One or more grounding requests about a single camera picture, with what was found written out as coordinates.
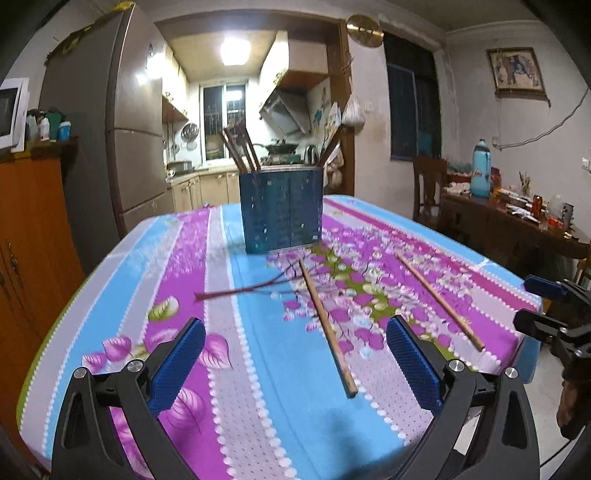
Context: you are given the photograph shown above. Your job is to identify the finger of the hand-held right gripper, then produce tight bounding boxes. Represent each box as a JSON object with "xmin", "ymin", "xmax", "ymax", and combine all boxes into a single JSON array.
[
  {"xmin": 513, "ymin": 308, "xmax": 591, "ymax": 367},
  {"xmin": 524, "ymin": 274, "xmax": 591, "ymax": 303}
]

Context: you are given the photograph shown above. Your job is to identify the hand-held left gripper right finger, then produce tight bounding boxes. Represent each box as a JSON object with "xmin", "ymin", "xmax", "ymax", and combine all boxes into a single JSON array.
[{"xmin": 385, "ymin": 315, "xmax": 541, "ymax": 480}]

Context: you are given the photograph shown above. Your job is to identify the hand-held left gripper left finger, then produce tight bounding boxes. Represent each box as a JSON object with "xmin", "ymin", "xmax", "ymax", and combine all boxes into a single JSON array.
[{"xmin": 50, "ymin": 318, "xmax": 206, "ymax": 480}]

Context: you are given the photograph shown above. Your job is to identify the steel perforated utensil holder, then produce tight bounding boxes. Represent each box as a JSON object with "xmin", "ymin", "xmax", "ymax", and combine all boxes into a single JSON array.
[{"xmin": 239, "ymin": 167, "xmax": 324, "ymax": 254}]

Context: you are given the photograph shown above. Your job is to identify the person's right hand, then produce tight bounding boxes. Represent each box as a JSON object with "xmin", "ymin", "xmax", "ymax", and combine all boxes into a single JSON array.
[{"xmin": 556, "ymin": 367, "xmax": 591, "ymax": 441}]

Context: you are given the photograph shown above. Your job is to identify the dark wooden side table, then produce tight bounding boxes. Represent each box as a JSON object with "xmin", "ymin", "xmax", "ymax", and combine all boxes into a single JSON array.
[{"xmin": 441, "ymin": 187, "xmax": 591, "ymax": 278}]

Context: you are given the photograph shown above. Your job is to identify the floral striped tablecloth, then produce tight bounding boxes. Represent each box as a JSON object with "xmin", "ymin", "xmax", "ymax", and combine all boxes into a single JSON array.
[{"xmin": 16, "ymin": 194, "xmax": 543, "ymax": 480}]

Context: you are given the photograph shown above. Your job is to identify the blue thermos flask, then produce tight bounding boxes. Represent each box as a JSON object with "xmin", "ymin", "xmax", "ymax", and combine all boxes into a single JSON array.
[{"xmin": 469, "ymin": 138, "xmax": 492, "ymax": 197}]

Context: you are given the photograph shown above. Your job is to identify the dark wooden chair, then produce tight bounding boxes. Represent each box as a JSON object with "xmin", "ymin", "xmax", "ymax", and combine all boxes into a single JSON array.
[{"xmin": 412, "ymin": 155, "xmax": 448, "ymax": 227}]

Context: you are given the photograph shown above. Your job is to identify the beige lower kitchen cabinets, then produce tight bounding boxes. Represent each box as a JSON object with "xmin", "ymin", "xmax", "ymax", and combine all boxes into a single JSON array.
[{"xmin": 168, "ymin": 168, "xmax": 241, "ymax": 213}]

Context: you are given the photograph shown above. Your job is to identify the orange wooden cabinet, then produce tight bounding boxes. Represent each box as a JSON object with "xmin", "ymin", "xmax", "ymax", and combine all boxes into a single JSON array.
[{"xmin": 0, "ymin": 138, "xmax": 88, "ymax": 444}]

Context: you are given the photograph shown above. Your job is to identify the hanging kitchen cloths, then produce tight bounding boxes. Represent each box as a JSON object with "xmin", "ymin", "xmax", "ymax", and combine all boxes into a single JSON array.
[{"xmin": 323, "ymin": 143, "xmax": 346, "ymax": 188}]

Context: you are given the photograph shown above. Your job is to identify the dark room window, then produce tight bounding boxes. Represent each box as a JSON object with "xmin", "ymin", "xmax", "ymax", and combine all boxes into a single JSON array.
[{"xmin": 383, "ymin": 31, "xmax": 441, "ymax": 162}]

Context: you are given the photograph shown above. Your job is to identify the silver refrigerator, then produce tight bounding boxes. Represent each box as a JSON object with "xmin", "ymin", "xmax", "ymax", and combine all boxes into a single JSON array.
[{"xmin": 39, "ymin": 2, "xmax": 174, "ymax": 236}]

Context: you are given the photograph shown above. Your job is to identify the barred kitchen window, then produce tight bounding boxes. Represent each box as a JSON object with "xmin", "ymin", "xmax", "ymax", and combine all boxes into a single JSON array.
[{"xmin": 201, "ymin": 83, "xmax": 247, "ymax": 162}]

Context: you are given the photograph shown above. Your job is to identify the white hanging plastic bag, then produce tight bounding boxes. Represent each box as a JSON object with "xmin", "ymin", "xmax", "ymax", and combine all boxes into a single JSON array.
[{"xmin": 341, "ymin": 90, "xmax": 366, "ymax": 126}]

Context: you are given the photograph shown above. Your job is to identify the steel range hood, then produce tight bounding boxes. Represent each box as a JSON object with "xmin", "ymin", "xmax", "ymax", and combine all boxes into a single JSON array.
[{"xmin": 259, "ymin": 88, "xmax": 311, "ymax": 136}]

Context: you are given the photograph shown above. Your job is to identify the beige upper cabinet over sink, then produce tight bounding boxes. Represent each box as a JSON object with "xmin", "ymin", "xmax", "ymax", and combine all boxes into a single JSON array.
[{"xmin": 161, "ymin": 46, "xmax": 190, "ymax": 123}]

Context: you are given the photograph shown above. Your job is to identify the square ceiling light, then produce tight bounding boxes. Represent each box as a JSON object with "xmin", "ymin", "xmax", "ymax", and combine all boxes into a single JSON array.
[{"xmin": 219, "ymin": 36, "xmax": 252, "ymax": 65}]

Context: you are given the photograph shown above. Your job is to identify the beige upper cabinet with hood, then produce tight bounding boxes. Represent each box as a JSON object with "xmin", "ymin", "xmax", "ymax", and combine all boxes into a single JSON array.
[{"xmin": 259, "ymin": 30, "xmax": 331, "ymax": 90}]

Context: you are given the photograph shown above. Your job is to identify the framed wall picture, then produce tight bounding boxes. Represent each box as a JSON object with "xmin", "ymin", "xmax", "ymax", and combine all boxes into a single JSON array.
[{"xmin": 486, "ymin": 47, "xmax": 548, "ymax": 97}]

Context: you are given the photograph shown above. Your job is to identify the gold wall clock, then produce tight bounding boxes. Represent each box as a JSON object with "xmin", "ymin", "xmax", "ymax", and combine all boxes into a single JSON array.
[{"xmin": 346, "ymin": 14, "xmax": 384, "ymax": 47}]

